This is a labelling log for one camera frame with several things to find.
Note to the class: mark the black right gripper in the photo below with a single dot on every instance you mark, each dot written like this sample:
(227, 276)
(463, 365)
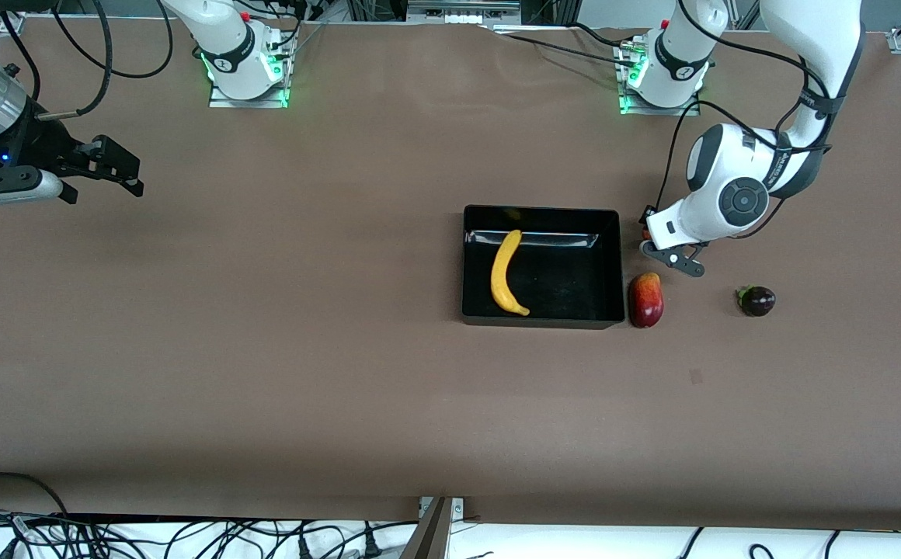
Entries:
(40, 147)

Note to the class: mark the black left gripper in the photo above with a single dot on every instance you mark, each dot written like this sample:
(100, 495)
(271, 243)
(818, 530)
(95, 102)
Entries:
(643, 217)

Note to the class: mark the black plastic box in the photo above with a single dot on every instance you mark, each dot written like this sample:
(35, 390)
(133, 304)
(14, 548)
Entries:
(559, 287)

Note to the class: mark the yellow banana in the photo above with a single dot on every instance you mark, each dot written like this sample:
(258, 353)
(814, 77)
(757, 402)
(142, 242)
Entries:
(501, 279)

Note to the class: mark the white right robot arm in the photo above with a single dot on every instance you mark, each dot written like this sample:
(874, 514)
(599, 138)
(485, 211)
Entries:
(233, 46)

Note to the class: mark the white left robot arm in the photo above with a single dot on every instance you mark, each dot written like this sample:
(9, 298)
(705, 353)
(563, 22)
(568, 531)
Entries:
(730, 178)

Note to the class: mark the red yellow mango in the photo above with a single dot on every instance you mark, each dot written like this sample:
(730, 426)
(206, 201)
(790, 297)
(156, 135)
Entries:
(646, 301)

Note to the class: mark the dark purple eggplant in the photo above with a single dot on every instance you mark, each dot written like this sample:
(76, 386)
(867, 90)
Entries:
(759, 301)

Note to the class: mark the grey power strip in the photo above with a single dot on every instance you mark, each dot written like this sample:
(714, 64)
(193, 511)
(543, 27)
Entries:
(462, 9)

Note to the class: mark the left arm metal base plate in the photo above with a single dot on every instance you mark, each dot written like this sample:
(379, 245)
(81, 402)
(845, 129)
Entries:
(691, 110)

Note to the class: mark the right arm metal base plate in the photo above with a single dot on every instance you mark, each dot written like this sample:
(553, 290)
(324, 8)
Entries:
(221, 99)

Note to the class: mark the silver metal bracket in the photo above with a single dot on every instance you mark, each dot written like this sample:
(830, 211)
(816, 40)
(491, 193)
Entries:
(457, 507)

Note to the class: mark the dark grey metal post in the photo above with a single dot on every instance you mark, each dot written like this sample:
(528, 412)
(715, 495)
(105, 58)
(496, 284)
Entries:
(429, 539)

